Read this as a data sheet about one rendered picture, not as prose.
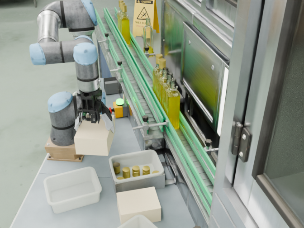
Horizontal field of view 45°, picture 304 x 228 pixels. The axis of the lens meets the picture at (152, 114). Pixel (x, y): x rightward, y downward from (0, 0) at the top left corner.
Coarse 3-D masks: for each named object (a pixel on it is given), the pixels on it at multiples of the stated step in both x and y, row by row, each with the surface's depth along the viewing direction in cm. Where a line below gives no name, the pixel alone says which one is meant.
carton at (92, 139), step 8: (80, 128) 136; (88, 128) 136; (96, 128) 136; (104, 128) 136; (80, 136) 132; (88, 136) 132; (96, 136) 132; (104, 136) 132; (112, 136) 141; (80, 144) 132; (88, 144) 132; (96, 144) 132; (104, 144) 131; (80, 152) 135; (88, 152) 134; (96, 152) 134; (104, 152) 134
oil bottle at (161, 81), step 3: (162, 78) 176; (159, 81) 178; (162, 81) 175; (165, 81) 175; (159, 84) 178; (162, 84) 175; (159, 87) 179; (159, 90) 180; (159, 93) 181; (159, 96) 182; (159, 99) 183
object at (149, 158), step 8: (136, 152) 168; (144, 152) 169; (152, 152) 169; (112, 160) 166; (120, 160) 167; (128, 160) 169; (136, 160) 170; (144, 160) 171; (152, 160) 171; (112, 168) 159; (120, 168) 169; (152, 168) 170; (160, 168) 160; (120, 176) 165; (144, 176) 155; (152, 176) 156
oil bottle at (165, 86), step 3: (165, 84) 172; (168, 84) 171; (162, 87) 175; (165, 87) 171; (168, 87) 170; (162, 90) 175; (165, 90) 171; (162, 93) 176; (165, 93) 172; (162, 96) 177; (165, 96) 173; (162, 99) 178; (165, 99) 173; (162, 102) 179; (165, 102) 174; (162, 105) 180; (165, 105) 175; (165, 108) 176; (165, 111) 177
